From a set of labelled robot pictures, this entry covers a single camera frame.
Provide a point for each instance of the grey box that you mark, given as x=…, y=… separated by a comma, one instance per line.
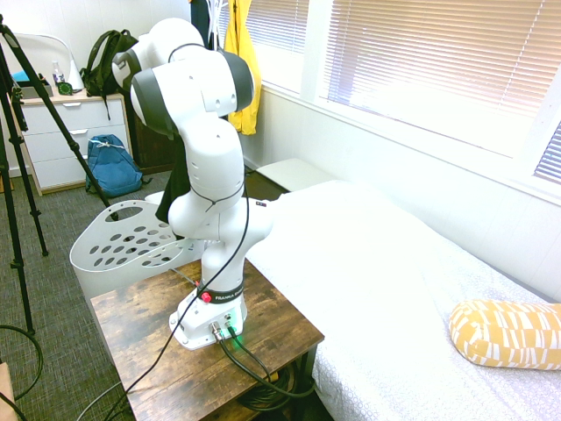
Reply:
x=33, y=92

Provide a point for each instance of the rustic wooden side table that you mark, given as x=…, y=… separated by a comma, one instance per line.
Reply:
x=144, y=316

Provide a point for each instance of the white drawer dresser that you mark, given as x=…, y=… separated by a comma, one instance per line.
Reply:
x=57, y=151

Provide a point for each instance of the dark green backpack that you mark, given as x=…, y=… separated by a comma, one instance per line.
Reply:
x=103, y=66

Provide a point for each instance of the small white window blind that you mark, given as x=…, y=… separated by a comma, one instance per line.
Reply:
x=550, y=158

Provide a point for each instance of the white desk lamp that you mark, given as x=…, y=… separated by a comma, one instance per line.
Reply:
x=74, y=74

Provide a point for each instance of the white padded stool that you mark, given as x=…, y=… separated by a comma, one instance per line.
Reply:
x=293, y=173

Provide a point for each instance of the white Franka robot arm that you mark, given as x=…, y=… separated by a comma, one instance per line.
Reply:
x=210, y=153

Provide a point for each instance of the green round gadget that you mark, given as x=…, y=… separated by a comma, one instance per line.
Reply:
x=65, y=88

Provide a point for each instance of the white perforated laundry basket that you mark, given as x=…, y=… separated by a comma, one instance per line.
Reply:
x=98, y=228

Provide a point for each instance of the blue backpack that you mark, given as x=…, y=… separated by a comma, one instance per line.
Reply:
x=111, y=169

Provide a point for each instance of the black camera tripod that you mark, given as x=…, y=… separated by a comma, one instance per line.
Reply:
x=17, y=109

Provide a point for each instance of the yellow rain jacket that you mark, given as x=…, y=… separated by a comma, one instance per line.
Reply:
x=245, y=57

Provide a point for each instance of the large white window blind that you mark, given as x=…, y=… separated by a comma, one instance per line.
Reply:
x=438, y=57

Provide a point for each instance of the clear plastic bottle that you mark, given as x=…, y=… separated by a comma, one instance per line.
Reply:
x=57, y=72

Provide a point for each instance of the dark hanging garment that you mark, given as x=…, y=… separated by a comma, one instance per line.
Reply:
x=201, y=22

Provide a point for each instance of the dark brown wooden cabinet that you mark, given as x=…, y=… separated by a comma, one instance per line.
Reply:
x=149, y=149

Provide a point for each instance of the yellow white patterned pillow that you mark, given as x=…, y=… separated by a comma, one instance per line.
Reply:
x=504, y=333

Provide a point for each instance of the red emergency stop knob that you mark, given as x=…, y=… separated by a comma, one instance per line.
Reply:
x=205, y=297

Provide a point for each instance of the white circle-patterned bedsheet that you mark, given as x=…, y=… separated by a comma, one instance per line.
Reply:
x=372, y=272

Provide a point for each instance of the narrow white window blind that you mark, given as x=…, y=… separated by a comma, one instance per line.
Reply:
x=280, y=22

